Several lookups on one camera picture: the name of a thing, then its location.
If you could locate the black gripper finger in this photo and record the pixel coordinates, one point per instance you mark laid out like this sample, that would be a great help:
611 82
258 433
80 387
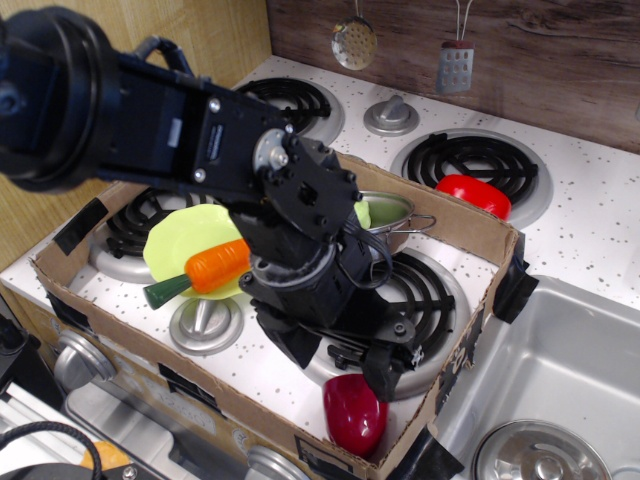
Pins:
297 343
385 334

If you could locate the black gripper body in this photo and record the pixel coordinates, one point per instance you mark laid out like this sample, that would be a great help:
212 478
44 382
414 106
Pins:
316 293

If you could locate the orange toy carrot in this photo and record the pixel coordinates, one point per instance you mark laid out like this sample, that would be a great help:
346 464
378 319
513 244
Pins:
203 273

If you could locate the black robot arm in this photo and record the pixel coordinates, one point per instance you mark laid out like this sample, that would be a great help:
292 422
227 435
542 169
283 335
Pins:
74 108

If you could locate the light green plastic plate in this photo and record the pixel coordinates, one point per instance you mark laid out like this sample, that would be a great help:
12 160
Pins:
184 233

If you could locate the front right black burner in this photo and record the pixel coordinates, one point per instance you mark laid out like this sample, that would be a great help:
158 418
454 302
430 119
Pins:
438 308

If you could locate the black burner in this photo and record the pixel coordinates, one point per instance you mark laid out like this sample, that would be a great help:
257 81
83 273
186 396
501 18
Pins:
313 111
494 158
438 308
116 248

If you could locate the light green toy broccoli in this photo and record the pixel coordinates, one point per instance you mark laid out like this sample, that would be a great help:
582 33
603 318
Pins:
362 210

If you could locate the small steel pot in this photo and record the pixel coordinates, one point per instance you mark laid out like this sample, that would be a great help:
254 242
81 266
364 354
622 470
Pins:
394 218

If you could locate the dark red plastic cup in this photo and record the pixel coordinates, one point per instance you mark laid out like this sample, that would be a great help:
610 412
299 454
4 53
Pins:
355 418

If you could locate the front silver stove knob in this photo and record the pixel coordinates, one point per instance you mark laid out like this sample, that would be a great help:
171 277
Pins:
204 327

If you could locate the silver stove knob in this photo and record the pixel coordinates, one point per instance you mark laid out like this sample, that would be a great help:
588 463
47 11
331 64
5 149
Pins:
391 118
204 327

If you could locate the lower silver oven knob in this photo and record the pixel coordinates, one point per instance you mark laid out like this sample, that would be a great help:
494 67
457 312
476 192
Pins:
265 464

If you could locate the silver oven knob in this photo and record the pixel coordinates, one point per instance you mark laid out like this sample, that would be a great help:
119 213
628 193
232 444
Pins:
265 464
80 362

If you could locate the back left black burner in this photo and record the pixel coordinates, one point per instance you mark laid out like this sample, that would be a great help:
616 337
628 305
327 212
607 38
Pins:
313 111

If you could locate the back silver stove knob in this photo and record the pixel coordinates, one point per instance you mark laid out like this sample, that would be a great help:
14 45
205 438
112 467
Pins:
391 118

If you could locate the brown cardboard fence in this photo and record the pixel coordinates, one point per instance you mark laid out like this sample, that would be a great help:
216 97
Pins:
255 385

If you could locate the red toy pepper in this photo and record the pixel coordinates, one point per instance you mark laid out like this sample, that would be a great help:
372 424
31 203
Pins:
477 193

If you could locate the front left black burner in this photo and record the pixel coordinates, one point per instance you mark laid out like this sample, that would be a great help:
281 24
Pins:
116 248

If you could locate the steel pot lid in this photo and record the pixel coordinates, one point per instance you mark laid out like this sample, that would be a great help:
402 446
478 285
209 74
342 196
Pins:
533 449

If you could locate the silver sink basin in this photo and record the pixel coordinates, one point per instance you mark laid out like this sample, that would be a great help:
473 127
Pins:
570 358

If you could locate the hanging perforated metal ladle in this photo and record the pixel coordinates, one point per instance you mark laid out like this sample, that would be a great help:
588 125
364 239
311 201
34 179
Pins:
354 41

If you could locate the back right black burner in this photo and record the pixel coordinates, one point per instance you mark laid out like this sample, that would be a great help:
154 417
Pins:
494 158

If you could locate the orange object bottom left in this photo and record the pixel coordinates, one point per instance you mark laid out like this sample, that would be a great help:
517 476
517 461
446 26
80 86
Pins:
111 456

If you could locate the left silver oven knob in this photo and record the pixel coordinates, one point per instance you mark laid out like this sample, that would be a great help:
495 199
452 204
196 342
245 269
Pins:
80 362

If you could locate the hanging slotted metal spatula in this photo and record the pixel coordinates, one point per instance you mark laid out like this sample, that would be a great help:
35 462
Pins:
456 57

